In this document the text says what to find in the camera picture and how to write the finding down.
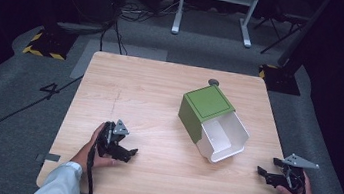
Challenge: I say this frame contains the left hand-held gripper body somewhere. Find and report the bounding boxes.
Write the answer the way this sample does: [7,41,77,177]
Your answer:
[93,116,134,163]

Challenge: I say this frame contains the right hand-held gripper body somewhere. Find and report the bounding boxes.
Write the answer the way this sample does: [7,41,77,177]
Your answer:
[267,150,322,194]

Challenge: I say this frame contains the white plastic drawer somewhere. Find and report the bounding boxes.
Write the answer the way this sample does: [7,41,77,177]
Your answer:
[194,107,253,168]

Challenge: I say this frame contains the green drawer box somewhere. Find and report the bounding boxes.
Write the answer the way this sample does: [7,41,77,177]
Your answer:
[173,80,240,150]

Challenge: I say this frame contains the person's left hand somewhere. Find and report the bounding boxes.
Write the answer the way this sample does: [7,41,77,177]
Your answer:
[69,119,125,176]

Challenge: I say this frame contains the grey tape piece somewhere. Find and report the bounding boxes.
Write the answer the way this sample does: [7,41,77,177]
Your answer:
[44,152,62,164]

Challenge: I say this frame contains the black tape floor mark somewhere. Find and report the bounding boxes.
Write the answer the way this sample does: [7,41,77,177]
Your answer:
[38,81,62,102]

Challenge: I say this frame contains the black yellow striped base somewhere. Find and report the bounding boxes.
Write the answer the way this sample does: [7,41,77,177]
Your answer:
[21,24,80,63]
[256,62,305,97]

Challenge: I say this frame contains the grey round table grommet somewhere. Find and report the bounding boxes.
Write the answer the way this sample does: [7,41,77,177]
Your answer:
[207,78,221,88]

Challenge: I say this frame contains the black slanted pole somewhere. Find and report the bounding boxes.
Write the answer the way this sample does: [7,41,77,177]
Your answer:
[276,0,334,74]

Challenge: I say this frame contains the black tripod stand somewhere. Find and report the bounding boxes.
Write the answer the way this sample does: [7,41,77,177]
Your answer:
[249,7,310,61]

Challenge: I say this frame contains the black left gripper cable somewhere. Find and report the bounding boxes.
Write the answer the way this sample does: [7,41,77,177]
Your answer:
[82,145,103,194]

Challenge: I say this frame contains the black hanging cables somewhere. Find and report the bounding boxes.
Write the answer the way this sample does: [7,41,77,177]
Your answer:
[97,0,136,57]

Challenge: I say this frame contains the long black floor cable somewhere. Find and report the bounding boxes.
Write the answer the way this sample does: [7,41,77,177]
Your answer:
[0,64,84,187]

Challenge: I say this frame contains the bundle of floor cables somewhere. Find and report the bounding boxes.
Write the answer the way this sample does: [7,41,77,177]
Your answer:
[118,0,182,29]

